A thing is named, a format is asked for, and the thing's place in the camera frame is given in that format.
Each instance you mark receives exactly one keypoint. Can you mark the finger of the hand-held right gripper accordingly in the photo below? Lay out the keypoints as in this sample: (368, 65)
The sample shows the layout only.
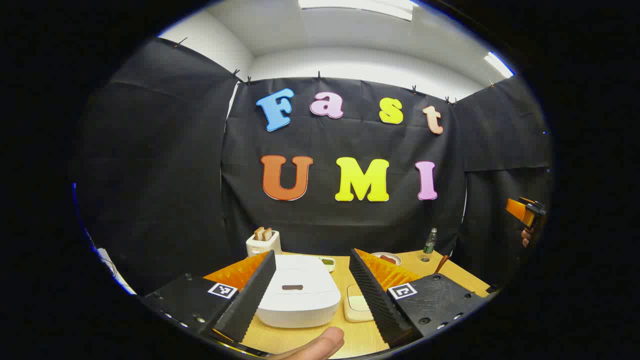
(517, 210)

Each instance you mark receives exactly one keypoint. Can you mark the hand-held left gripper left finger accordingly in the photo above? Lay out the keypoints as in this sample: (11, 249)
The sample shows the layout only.
(250, 300)

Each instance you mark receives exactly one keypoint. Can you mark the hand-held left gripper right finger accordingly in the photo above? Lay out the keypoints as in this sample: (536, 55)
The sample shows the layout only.
(372, 295)

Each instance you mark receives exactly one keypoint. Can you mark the cream square rice dish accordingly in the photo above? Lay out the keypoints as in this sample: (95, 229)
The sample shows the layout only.
(357, 304)

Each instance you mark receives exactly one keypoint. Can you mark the white rice cooker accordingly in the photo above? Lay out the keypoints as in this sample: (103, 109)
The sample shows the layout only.
(300, 305)

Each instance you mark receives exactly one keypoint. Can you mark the brown meat piece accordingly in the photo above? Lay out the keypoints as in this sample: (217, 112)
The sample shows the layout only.
(387, 258)

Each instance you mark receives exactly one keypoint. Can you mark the white round plate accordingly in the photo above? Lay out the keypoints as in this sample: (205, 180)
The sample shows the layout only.
(396, 260)

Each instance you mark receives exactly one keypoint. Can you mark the white toaster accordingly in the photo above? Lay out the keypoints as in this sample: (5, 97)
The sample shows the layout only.
(262, 246)

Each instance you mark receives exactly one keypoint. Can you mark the white compartment condiment dish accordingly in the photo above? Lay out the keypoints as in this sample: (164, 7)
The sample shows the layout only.
(327, 261)

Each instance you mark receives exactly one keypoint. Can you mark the toasted bread slice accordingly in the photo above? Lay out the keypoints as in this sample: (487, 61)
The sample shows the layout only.
(267, 234)
(258, 233)

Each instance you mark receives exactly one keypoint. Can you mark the clear plastic water bottle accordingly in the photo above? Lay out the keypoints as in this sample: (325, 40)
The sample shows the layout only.
(429, 245)

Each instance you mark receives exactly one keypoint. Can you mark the black backdrop cloth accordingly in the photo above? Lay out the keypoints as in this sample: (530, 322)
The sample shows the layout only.
(175, 175)

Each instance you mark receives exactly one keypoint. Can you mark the small ceiling light panel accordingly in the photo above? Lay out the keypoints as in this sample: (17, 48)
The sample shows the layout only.
(498, 65)

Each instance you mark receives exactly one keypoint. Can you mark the long ceiling light panel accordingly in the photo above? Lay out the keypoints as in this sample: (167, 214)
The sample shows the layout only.
(360, 6)

